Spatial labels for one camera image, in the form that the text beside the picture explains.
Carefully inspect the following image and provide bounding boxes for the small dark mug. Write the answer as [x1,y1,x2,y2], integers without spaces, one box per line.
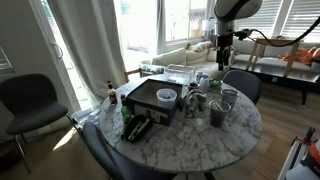
[188,83,199,91]

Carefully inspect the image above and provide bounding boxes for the white plastic bottle blue cap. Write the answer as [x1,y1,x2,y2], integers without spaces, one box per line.
[200,75,210,92]

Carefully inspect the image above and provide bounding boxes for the dark grey chair left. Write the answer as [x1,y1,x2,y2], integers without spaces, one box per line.
[0,74,72,172]

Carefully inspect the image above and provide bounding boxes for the blue chair front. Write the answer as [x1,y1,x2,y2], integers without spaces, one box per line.
[82,122,176,180]

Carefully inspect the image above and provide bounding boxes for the beige sofa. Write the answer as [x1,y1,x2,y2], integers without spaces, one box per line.
[139,41,235,79]

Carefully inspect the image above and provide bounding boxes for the green lid container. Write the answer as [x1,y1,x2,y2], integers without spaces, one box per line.
[209,80,223,88]

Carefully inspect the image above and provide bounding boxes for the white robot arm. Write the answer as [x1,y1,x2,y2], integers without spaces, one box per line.
[214,0,262,71]

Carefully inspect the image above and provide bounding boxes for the dark blue cardboard box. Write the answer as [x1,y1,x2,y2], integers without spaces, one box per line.
[126,79,182,126]

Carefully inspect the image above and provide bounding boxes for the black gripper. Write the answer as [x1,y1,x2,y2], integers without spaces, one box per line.
[217,34,233,71]

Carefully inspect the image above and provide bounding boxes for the striped cloth towel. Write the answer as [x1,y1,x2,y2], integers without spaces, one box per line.
[182,89,207,118]

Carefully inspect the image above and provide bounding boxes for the red cap sauce bottle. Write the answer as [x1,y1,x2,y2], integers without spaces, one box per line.
[107,80,118,105]

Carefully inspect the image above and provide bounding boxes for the orange plush toy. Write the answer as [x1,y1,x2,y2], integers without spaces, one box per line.
[277,46,320,66]

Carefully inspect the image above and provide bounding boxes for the green glass bottle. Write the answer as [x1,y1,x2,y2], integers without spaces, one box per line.
[121,94,132,124]

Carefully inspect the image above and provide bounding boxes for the clear acrylic organizer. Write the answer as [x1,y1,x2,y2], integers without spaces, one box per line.
[164,64,195,85]

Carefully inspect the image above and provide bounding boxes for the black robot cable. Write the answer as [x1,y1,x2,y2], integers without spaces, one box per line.
[233,14,320,48]

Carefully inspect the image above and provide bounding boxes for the black sunglasses case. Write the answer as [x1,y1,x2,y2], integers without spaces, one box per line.
[124,115,152,142]

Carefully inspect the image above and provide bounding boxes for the clear cup with coffee beans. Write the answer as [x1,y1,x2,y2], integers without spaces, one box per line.
[209,100,231,127]

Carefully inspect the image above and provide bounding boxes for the white curtain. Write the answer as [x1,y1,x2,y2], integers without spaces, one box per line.
[48,0,126,100]

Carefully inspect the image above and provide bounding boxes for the white plastic tub in box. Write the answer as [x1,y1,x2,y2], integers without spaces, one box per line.
[156,88,177,109]

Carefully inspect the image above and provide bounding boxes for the round marble table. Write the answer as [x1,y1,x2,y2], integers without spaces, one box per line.
[98,73,264,174]

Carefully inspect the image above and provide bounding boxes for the grey chair behind table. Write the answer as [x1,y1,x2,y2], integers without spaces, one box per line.
[223,70,262,104]

